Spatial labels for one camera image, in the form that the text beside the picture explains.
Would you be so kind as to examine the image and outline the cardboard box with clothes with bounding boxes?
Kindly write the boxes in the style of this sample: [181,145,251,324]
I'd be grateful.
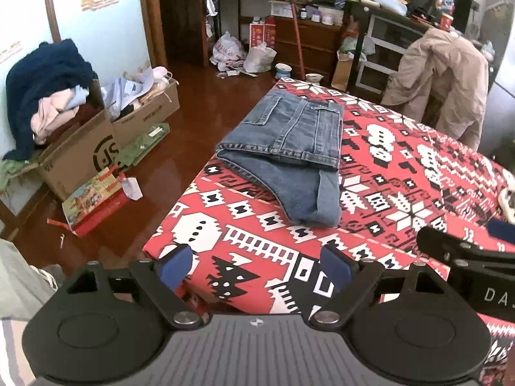
[36,78,180,200]

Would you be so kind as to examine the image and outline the navy blue garment pile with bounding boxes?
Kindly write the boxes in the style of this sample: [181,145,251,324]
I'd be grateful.
[4,38,97,161]

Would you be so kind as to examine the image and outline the colourful picture book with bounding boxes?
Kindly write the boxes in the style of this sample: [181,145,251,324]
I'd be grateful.
[46,165,130,238]

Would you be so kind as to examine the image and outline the red broom handle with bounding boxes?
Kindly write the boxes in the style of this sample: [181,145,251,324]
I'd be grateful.
[289,0,305,80]

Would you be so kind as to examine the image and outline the blue denim jeans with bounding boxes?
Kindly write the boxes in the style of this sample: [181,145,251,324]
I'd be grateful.
[216,89,343,227]

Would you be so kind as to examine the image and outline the cream white sweater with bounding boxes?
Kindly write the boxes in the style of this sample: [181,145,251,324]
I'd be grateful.
[498,187,515,225]

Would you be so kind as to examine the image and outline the white plastic bag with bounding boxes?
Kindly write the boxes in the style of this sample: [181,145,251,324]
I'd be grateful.
[210,32,247,72]

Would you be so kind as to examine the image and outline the dark wooden drawer cabinet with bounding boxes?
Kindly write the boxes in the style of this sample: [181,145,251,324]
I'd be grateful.
[274,17,341,86]

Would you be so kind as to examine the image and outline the beige jacket on chair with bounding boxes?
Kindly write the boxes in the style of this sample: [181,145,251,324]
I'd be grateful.
[381,27,489,150]

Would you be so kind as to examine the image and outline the white shelf unit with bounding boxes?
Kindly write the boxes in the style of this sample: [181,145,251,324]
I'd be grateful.
[355,8,429,101]

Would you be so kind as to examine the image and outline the red patterned table cloth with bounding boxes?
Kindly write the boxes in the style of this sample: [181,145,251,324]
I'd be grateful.
[144,79,513,385]

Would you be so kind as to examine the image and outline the silver refrigerator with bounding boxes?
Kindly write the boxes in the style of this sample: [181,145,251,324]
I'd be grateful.
[478,0,514,156]

